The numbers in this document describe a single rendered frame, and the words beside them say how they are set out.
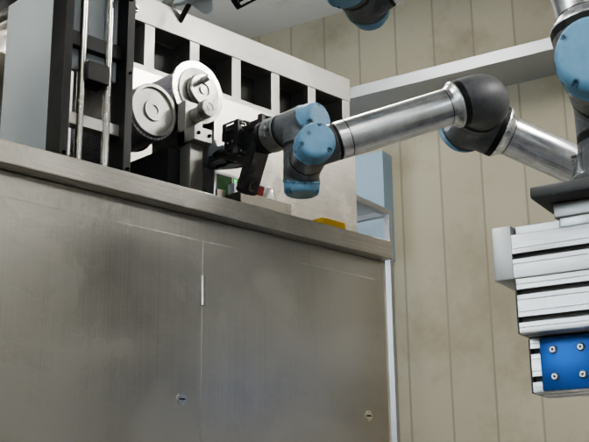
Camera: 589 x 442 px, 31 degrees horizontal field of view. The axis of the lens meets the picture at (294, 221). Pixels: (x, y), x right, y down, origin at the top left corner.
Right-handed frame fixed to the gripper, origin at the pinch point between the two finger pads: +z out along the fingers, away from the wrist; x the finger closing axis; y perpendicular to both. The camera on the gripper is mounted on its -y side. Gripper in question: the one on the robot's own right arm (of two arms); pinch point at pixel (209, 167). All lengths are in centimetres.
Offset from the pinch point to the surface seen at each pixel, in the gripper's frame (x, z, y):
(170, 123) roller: 13.2, -2.5, 6.7
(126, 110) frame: 34.5, -15.9, 0.0
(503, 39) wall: -272, 95, 155
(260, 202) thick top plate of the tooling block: -10.1, -6.4, -7.5
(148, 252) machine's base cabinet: 38, -29, -32
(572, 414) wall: -276, 76, -33
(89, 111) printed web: 24.4, 12.4, 10.7
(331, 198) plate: -73, 30, 15
